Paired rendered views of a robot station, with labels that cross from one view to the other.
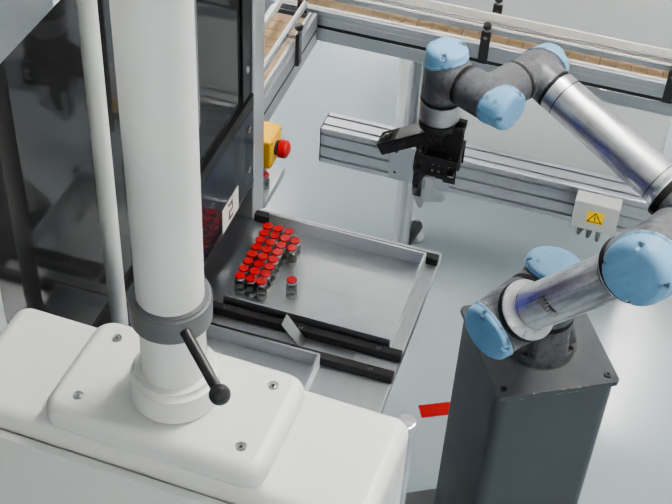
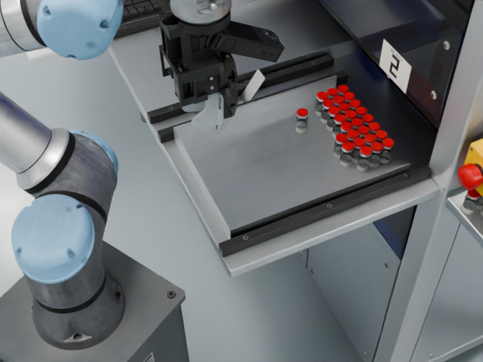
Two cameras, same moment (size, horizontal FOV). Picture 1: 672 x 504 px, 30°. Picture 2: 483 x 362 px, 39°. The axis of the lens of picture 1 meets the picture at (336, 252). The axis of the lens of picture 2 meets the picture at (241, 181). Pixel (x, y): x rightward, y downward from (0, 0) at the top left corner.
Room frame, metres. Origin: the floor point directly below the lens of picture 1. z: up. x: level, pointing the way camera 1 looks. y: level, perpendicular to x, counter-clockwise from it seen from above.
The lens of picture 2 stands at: (2.41, -0.59, 1.80)
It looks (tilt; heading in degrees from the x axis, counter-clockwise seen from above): 49 degrees down; 141
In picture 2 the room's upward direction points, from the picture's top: 1 degrees counter-clockwise
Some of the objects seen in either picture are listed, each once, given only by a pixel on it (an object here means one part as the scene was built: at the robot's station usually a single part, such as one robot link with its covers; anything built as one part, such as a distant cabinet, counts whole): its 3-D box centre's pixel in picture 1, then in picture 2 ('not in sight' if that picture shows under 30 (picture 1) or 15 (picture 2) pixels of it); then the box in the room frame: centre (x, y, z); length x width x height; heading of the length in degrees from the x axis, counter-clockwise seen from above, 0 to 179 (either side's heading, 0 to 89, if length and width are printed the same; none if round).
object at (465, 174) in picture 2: (281, 148); (472, 175); (2.10, 0.13, 1.00); 0.04 x 0.04 x 0.04; 75
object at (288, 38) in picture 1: (246, 85); not in sight; (2.42, 0.23, 0.92); 0.69 x 0.16 x 0.16; 165
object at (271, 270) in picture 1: (275, 263); (341, 130); (1.84, 0.12, 0.91); 0.18 x 0.02 x 0.05; 164
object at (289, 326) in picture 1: (318, 338); (229, 95); (1.63, 0.02, 0.91); 0.14 x 0.03 x 0.06; 75
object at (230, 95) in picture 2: not in sight; (224, 90); (1.85, -0.16, 1.18); 0.05 x 0.02 x 0.09; 164
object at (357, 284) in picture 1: (326, 279); (287, 151); (1.81, 0.01, 0.90); 0.34 x 0.26 x 0.04; 74
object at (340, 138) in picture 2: (291, 255); (340, 146); (1.86, 0.09, 0.91); 0.02 x 0.02 x 0.05
